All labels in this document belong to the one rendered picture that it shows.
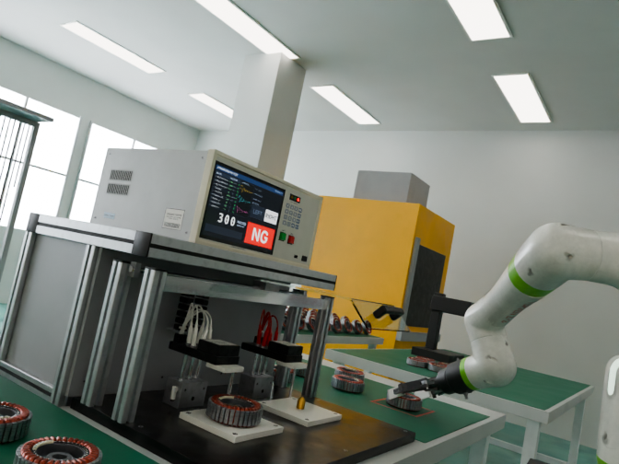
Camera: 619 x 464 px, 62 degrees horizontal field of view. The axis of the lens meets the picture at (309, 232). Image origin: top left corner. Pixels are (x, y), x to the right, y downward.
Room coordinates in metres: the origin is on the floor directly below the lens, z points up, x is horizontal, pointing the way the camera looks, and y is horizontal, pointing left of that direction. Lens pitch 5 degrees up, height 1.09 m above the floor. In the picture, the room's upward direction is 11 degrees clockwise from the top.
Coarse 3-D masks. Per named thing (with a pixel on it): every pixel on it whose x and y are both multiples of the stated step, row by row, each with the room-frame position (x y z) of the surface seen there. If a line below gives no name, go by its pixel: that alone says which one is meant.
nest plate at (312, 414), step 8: (264, 400) 1.28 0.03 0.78; (272, 400) 1.30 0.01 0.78; (280, 400) 1.31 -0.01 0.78; (288, 400) 1.33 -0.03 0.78; (296, 400) 1.35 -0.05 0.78; (264, 408) 1.25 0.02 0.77; (272, 408) 1.23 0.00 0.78; (280, 408) 1.24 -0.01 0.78; (288, 408) 1.26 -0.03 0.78; (296, 408) 1.27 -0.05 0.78; (304, 408) 1.29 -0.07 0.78; (312, 408) 1.30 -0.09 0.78; (320, 408) 1.32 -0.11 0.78; (288, 416) 1.21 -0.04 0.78; (296, 416) 1.20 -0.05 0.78; (304, 416) 1.21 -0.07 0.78; (312, 416) 1.23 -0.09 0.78; (320, 416) 1.24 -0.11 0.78; (328, 416) 1.26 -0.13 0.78; (336, 416) 1.28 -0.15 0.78; (304, 424) 1.18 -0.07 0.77; (312, 424) 1.19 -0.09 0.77
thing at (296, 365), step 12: (252, 348) 1.34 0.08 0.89; (264, 348) 1.32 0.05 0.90; (276, 348) 1.30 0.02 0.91; (288, 348) 1.28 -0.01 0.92; (300, 348) 1.32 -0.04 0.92; (264, 360) 1.38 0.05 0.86; (276, 360) 1.30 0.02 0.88; (288, 360) 1.29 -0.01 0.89; (300, 360) 1.33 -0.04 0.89; (252, 372) 1.34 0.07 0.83; (264, 372) 1.38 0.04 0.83
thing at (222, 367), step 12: (180, 348) 1.14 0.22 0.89; (192, 348) 1.12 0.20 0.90; (204, 348) 1.10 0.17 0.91; (216, 348) 1.09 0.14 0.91; (228, 348) 1.10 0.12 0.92; (192, 360) 1.16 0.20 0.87; (204, 360) 1.10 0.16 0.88; (216, 360) 1.08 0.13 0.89; (228, 360) 1.11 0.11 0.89; (180, 372) 1.14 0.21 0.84; (192, 372) 1.16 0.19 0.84; (228, 372) 1.08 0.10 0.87
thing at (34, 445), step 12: (24, 444) 0.75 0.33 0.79; (36, 444) 0.76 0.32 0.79; (48, 444) 0.78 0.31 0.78; (60, 444) 0.79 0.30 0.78; (72, 444) 0.79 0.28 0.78; (84, 444) 0.80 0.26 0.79; (24, 456) 0.72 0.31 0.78; (36, 456) 0.72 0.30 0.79; (48, 456) 0.75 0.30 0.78; (60, 456) 0.77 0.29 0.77; (72, 456) 0.79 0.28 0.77; (84, 456) 0.76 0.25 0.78; (96, 456) 0.76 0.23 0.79
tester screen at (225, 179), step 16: (224, 176) 1.12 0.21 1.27; (240, 176) 1.16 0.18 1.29; (224, 192) 1.13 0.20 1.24; (240, 192) 1.17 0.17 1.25; (256, 192) 1.22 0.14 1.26; (272, 192) 1.26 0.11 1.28; (208, 208) 1.10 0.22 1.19; (224, 208) 1.14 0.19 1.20; (240, 208) 1.18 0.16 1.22; (272, 208) 1.27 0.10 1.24; (240, 224) 1.19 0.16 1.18; (272, 224) 1.28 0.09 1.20; (240, 240) 1.20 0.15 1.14
